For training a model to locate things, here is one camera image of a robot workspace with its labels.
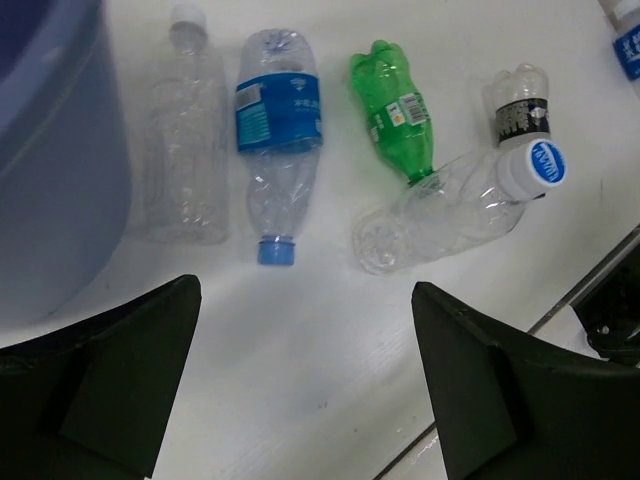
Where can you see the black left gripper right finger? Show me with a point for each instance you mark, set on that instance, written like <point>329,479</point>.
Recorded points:
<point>508,405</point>

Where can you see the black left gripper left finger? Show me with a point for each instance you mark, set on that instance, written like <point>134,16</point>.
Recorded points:
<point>92,400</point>

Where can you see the clear unlabelled plastic bottle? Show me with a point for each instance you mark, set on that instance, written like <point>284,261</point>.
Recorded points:
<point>184,184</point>

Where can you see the green plastic bottle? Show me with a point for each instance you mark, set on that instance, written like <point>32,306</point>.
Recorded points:
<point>397,117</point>

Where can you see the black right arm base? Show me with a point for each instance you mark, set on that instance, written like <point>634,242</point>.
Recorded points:
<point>608,309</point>

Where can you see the blue plastic bin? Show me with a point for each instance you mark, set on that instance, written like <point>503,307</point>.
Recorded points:
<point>65,172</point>

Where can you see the clear bottle white blue cap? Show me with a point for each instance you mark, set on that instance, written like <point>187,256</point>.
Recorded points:
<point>472,200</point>

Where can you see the clear Pepsi bottle black label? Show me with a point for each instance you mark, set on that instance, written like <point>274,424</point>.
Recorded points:
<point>517,103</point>

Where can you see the crushed bottle blue label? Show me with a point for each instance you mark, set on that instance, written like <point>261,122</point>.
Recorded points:
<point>279,133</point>

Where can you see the blue label bottle far right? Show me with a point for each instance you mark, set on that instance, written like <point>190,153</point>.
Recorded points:
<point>626,43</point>

